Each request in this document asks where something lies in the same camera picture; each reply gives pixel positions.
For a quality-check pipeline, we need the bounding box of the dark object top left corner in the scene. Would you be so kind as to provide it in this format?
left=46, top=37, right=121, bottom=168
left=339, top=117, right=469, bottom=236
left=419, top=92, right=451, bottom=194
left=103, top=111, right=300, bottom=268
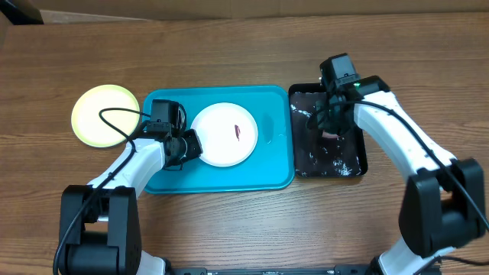
left=1, top=0, right=44, bottom=25

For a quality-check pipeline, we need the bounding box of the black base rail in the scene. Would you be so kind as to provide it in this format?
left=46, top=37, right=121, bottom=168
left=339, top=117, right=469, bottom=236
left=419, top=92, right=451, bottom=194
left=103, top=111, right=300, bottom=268
left=165, top=264, right=381, bottom=275

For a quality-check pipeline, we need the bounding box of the green scrub sponge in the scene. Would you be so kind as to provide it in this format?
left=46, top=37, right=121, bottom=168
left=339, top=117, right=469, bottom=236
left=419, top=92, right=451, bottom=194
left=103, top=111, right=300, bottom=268
left=322, top=131, right=338, bottom=139

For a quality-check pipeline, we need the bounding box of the teal plastic tray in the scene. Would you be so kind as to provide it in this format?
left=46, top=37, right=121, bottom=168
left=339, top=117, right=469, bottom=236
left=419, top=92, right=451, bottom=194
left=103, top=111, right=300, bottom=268
left=143, top=86, right=295, bottom=195

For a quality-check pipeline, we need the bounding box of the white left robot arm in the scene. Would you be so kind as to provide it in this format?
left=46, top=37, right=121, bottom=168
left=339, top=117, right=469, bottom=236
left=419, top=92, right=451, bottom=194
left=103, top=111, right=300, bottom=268
left=53, top=130, right=202, bottom=274

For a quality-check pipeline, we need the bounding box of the yellow plate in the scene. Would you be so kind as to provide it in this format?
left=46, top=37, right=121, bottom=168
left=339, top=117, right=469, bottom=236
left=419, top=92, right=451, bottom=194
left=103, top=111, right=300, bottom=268
left=71, top=85, right=140, bottom=147

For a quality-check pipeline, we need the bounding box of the black water tray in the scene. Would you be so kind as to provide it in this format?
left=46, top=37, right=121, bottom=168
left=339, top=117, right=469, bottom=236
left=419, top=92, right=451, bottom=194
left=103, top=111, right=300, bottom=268
left=288, top=83, right=368, bottom=178

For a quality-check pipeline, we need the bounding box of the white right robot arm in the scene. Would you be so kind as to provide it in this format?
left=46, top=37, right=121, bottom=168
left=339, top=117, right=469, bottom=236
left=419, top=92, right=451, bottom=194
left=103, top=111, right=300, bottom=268
left=306, top=75, right=488, bottom=274

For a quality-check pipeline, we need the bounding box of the pink white plate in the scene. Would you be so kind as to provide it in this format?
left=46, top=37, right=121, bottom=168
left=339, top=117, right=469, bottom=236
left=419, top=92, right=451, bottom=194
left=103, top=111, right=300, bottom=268
left=191, top=102, right=258, bottom=167

